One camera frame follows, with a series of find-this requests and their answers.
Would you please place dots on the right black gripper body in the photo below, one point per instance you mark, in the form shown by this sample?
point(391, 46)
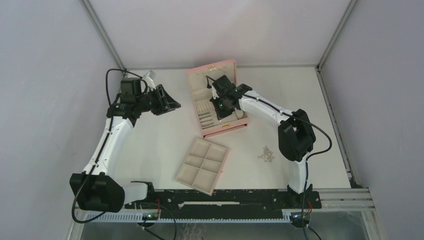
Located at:
point(221, 99)

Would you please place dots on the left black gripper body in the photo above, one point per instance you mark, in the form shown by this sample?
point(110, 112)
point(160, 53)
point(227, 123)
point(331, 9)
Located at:
point(147, 102)

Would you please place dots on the beige six-compartment tray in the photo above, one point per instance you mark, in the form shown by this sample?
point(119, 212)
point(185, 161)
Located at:
point(203, 165)

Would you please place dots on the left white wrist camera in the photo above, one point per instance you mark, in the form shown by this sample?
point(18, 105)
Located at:
point(149, 79)

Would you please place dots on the pink jewelry box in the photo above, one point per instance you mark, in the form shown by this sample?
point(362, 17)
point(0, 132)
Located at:
point(212, 116)

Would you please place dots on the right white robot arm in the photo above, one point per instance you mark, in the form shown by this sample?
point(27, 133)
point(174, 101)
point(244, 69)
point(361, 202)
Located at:
point(294, 132)

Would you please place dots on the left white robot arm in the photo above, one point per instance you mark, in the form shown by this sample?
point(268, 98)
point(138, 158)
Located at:
point(95, 188)

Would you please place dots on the black mounting base plate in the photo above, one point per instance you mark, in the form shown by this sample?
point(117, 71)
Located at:
point(226, 204)

